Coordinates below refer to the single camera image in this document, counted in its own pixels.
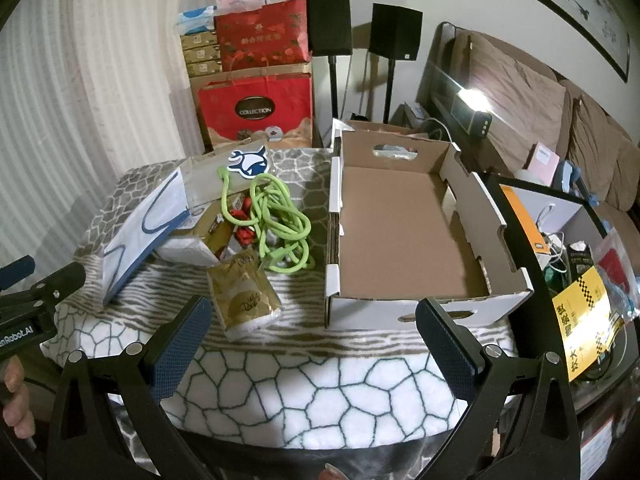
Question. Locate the person's left hand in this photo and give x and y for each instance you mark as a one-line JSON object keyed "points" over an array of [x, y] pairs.
{"points": [[12, 395]]}

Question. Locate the red Collection chocolate box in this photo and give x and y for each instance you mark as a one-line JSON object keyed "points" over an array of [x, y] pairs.
{"points": [[225, 110]]}

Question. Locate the white plastic packet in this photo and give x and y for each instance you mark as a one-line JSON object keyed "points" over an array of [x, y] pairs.
{"points": [[185, 251]]}

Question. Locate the brown sofa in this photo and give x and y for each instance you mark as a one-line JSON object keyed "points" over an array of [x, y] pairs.
{"points": [[440, 65]]}

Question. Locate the blue and white tissue pack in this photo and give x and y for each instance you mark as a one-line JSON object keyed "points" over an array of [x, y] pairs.
{"points": [[195, 20]]}

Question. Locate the black carton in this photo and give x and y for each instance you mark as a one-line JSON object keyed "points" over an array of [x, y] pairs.
{"points": [[581, 260]]}

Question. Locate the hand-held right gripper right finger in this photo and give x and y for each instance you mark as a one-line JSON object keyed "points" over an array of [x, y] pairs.
{"points": [[447, 355]]}

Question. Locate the brown cardboard box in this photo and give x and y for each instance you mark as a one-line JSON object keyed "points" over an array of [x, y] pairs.
{"points": [[380, 126]]}

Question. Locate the black speaker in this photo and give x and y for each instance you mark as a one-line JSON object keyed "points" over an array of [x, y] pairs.
{"points": [[328, 25], [395, 32]]}

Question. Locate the black side table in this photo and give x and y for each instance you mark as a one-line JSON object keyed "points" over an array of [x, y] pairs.
{"points": [[535, 270]]}

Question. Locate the patterned blanket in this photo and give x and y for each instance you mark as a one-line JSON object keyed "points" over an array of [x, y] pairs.
{"points": [[300, 385]]}

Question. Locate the red floral gift bag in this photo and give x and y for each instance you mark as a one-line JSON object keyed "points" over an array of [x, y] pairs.
{"points": [[260, 35]]}

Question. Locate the small gold packet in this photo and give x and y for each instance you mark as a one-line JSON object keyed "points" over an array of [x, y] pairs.
{"points": [[240, 295]]}

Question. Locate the white cardboard box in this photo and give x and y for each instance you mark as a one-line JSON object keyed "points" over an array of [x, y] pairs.
{"points": [[400, 220]]}

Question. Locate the pink box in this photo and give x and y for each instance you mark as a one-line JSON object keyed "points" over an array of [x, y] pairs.
{"points": [[542, 162]]}

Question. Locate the red item in plastic bag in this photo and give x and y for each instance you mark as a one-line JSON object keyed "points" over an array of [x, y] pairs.
{"points": [[612, 265]]}

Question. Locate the white open box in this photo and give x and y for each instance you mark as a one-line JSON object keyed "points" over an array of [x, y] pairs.
{"points": [[567, 205]]}

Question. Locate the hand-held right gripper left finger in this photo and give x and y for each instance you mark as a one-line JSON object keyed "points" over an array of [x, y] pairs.
{"points": [[180, 355]]}

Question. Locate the blue shark sticker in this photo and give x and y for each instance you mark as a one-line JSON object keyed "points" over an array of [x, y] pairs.
{"points": [[247, 161]]}

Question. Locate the black speaker stand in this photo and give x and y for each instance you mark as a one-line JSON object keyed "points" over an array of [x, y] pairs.
{"points": [[389, 90]]}

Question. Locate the yellow and black packet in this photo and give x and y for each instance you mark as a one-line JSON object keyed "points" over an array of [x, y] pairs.
{"points": [[585, 315]]}

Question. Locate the blue box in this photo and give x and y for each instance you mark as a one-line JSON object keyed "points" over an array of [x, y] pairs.
{"points": [[135, 240]]}

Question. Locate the clear plastic pouch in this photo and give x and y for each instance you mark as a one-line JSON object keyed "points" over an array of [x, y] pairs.
{"points": [[205, 180]]}

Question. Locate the large gold packet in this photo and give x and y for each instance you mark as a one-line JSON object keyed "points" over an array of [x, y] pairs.
{"points": [[212, 232]]}

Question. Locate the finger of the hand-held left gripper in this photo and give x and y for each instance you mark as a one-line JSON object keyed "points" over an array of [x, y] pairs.
{"points": [[16, 271], [57, 282]]}

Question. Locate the brown cushion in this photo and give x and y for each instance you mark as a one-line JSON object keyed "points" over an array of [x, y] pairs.
{"points": [[505, 85], [595, 150]]}

